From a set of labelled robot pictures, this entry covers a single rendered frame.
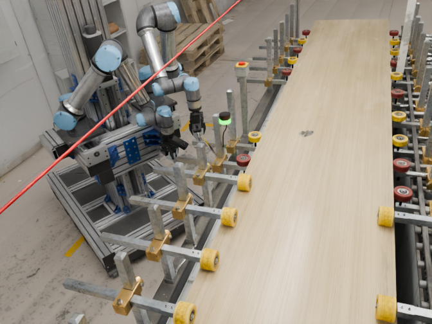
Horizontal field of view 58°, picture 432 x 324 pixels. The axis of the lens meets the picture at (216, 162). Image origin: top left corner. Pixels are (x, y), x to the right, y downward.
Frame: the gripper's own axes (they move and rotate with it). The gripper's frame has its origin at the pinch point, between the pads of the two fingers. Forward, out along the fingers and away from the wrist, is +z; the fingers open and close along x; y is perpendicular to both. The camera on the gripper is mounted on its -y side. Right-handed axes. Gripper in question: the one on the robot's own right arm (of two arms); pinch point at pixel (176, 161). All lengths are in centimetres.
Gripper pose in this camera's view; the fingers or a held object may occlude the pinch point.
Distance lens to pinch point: 233.2
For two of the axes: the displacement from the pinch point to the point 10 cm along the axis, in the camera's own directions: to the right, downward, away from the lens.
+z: 0.9, 8.2, 5.7
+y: -9.4, -1.2, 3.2
